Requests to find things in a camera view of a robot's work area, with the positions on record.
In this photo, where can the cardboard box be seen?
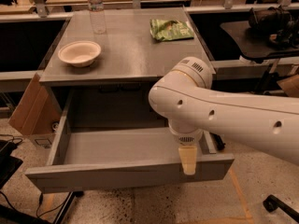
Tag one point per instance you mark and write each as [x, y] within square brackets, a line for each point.
[36, 117]

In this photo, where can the white paper bowl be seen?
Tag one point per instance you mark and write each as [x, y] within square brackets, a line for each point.
[79, 53]

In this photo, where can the black equipment at left edge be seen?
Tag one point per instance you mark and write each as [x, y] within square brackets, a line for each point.
[8, 164]

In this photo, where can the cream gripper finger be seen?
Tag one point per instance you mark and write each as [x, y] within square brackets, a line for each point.
[188, 157]

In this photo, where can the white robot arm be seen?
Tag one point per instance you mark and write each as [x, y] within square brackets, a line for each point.
[184, 96]

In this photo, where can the green chip bag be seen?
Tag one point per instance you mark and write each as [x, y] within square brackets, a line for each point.
[170, 30]

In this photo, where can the grey drawer cabinet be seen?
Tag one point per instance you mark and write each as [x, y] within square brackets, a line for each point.
[124, 53]

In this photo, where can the black caster leg right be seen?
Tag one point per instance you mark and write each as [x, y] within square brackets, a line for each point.
[272, 203]

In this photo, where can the clear plastic water bottle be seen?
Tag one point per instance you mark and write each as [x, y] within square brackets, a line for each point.
[97, 16]

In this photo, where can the grey top drawer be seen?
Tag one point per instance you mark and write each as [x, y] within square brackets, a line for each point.
[113, 140]

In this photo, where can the black bag on chair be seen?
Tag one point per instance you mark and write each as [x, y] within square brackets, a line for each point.
[278, 24]

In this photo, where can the black stand leg left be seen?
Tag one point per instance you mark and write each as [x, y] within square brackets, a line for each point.
[63, 210]

